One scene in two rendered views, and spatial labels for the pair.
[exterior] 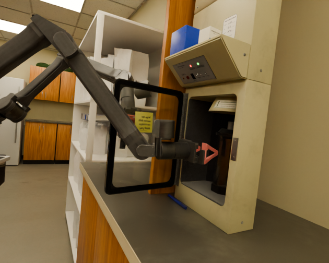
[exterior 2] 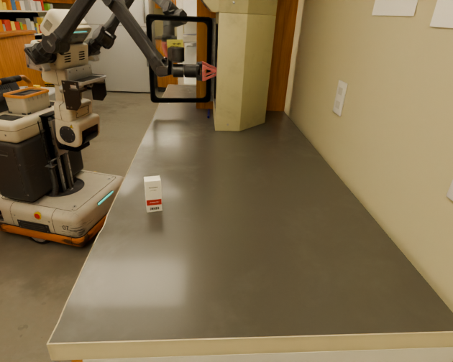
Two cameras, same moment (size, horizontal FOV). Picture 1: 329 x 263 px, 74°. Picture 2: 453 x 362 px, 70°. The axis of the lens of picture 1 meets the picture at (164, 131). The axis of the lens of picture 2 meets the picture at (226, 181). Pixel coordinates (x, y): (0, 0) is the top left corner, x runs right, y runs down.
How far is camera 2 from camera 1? 1.03 m
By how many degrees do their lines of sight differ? 33
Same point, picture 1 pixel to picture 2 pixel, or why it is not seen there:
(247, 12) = not seen: outside the picture
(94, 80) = (126, 20)
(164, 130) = (173, 55)
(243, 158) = (223, 77)
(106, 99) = (135, 34)
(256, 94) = (230, 24)
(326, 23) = not seen: outside the picture
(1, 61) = (77, 12)
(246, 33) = not seen: outside the picture
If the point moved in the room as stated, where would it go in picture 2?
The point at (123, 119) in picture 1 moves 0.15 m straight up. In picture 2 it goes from (147, 48) to (144, 10)
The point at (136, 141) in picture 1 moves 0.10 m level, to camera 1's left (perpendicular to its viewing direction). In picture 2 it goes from (155, 63) to (137, 61)
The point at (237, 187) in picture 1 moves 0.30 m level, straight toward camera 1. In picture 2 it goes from (219, 98) to (160, 108)
